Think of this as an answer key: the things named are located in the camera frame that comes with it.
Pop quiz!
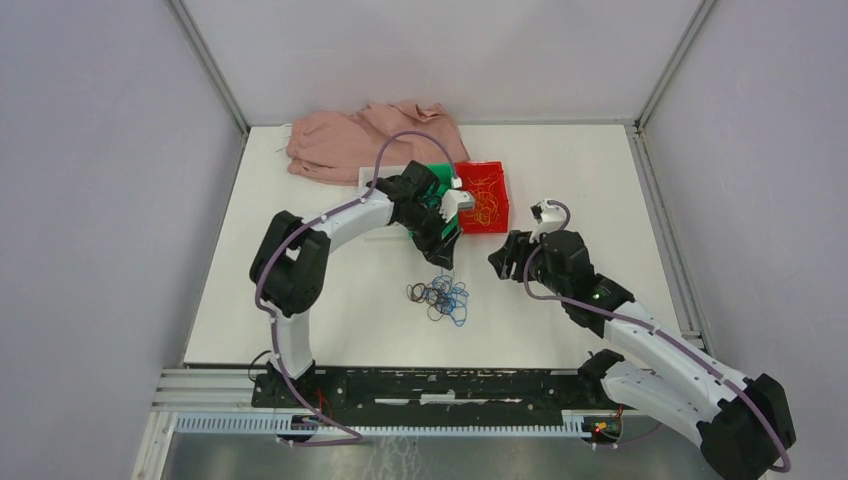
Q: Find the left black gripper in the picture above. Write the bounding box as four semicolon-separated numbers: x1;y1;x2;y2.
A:
398;201;463;271

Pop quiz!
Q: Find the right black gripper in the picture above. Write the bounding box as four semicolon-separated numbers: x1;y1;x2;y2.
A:
487;229;569;298

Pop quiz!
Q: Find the coloured wire bundle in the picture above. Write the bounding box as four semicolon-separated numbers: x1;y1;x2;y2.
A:
405;267;472;330

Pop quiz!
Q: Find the yellow thin wire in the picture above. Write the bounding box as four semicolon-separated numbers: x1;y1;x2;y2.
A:
466;170;507;228

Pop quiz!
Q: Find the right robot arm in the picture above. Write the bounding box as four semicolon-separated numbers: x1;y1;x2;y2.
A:
488;230;797;479

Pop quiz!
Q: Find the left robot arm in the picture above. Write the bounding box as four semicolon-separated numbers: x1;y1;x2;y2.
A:
249;161;475;407

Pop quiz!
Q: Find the green plastic bin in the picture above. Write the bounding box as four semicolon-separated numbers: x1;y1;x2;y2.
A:
421;163;459;239

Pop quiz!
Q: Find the red plastic bin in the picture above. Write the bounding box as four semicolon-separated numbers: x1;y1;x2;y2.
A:
457;161;510;235

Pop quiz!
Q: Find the white plastic bin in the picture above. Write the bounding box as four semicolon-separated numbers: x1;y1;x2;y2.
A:
357;165;407;241

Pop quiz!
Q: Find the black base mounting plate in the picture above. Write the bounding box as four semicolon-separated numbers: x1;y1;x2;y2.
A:
250;365;620;428

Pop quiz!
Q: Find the pink crumpled cloth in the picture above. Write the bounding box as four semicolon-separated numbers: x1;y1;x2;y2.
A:
285;100;470;186

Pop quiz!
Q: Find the white slotted cable duct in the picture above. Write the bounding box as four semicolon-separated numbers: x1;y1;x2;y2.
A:
173;412;590;440

